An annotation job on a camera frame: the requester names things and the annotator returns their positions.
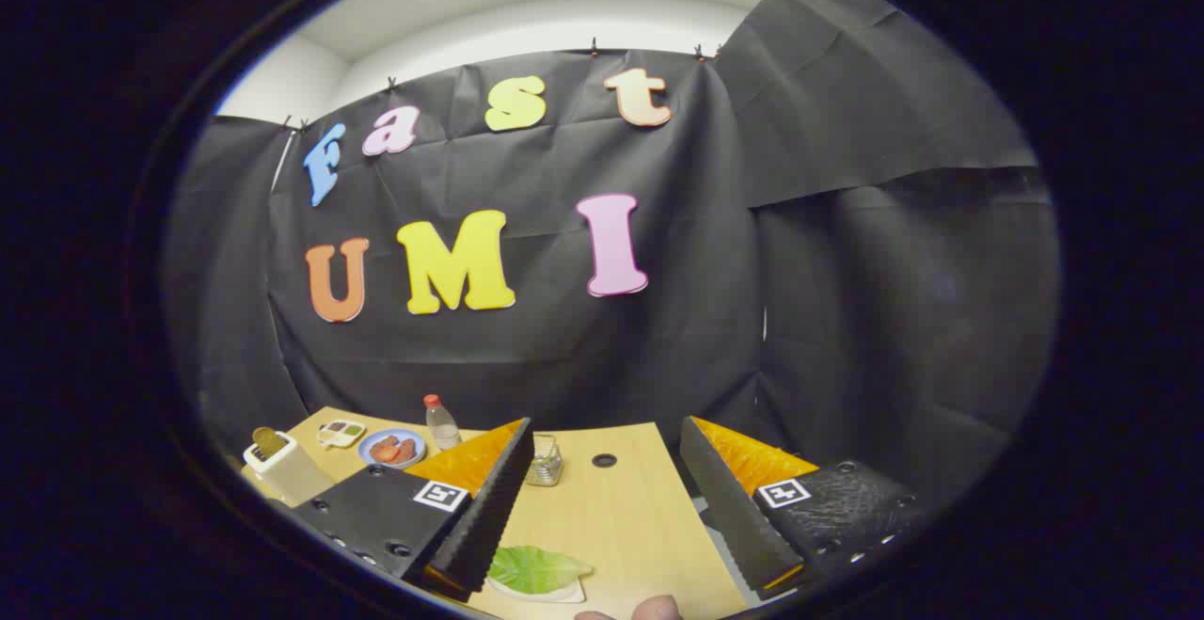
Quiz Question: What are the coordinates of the green lettuce leaf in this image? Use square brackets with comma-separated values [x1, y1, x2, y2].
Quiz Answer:
[487, 546, 594, 596]

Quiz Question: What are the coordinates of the white divided seasoning tray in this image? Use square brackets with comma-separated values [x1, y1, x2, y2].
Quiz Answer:
[316, 420, 366, 450]

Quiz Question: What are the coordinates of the metal wire utensil basket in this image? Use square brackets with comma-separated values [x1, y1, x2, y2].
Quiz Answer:
[527, 434, 563, 487]

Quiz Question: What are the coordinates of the cream white toaster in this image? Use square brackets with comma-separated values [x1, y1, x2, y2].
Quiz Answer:
[243, 432, 335, 508]

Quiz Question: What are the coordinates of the white square plate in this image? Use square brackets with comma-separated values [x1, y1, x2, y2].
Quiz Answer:
[486, 564, 586, 604]

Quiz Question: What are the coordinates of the clear bottle with red cap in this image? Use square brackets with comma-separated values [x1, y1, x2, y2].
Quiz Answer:
[422, 394, 462, 453]

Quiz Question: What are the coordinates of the blue round plate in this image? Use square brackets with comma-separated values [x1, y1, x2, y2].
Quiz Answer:
[358, 428, 426, 469]

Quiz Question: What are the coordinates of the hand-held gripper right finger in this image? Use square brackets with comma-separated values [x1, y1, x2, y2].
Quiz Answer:
[680, 416, 918, 602]

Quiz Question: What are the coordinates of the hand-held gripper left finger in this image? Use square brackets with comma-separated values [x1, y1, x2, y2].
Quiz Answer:
[292, 418, 535, 602]

